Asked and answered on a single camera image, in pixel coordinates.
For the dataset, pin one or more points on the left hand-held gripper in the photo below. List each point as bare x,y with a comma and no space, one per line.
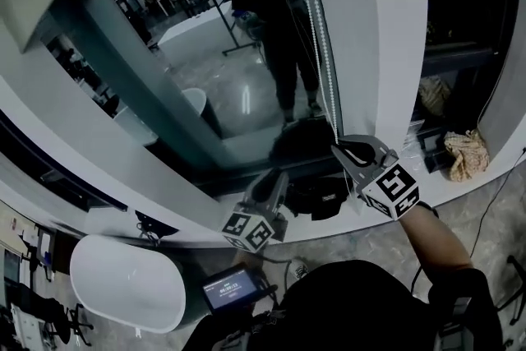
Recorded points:
250,230

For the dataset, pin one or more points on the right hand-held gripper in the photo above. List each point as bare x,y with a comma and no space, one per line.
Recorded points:
392,189

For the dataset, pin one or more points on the person's left forearm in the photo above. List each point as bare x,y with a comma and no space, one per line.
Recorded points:
246,257

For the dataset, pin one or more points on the person's right forearm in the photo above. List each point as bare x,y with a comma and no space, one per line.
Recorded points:
439,242

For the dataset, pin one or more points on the black bag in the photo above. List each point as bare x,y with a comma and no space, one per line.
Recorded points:
316,197

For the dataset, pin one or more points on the clear plastic sheet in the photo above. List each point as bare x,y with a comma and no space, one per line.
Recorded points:
411,141

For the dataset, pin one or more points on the black box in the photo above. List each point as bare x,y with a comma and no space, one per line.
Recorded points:
433,152

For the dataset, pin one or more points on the black wristband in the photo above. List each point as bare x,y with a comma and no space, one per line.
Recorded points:
430,209

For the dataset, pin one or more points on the person's white shoe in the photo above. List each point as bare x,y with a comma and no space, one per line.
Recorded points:
299,269

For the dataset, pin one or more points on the beige floral cloth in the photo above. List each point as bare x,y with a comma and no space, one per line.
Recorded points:
466,156

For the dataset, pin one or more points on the small black screen monitor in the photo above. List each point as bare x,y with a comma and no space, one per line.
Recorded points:
230,287

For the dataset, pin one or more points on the large fixed glass window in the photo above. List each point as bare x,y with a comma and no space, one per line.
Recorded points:
230,66

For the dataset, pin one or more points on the person's black shirt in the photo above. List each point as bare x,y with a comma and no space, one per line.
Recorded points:
349,300

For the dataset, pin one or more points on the white bathtub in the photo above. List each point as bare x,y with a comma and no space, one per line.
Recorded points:
123,283

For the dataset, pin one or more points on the black chair star base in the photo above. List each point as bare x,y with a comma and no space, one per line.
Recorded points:
515,265

